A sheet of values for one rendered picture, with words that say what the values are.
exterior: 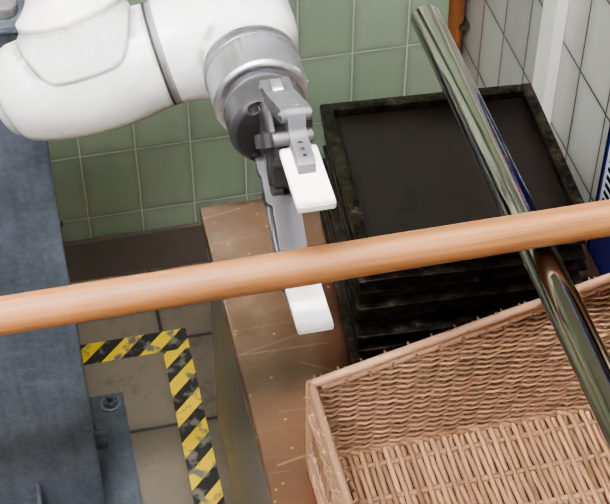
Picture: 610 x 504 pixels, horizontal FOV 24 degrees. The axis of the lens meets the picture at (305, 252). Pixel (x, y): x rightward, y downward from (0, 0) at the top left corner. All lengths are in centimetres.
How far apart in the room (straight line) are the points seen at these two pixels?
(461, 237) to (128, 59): 37
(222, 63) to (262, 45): 4
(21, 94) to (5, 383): 89
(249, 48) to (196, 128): 135
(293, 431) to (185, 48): 64
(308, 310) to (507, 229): 18
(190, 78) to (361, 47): 127
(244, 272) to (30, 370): 107
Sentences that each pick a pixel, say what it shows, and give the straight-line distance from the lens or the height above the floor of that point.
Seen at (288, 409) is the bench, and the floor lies 58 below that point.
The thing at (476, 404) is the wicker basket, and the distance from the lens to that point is 179.
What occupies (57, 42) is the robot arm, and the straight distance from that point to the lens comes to 134.
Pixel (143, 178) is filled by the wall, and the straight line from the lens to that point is 270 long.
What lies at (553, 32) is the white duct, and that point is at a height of 77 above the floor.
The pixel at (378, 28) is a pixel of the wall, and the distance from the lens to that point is 259.
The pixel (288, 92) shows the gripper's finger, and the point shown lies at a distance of 119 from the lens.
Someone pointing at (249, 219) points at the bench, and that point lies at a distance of 208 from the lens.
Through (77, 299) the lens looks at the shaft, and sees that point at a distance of 112.
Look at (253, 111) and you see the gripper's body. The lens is 126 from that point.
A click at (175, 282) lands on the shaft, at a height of 120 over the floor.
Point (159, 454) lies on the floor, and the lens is 254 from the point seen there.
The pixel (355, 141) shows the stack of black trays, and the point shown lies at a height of 80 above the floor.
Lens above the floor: 201
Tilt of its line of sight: 44 degrees down
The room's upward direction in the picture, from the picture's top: straight up
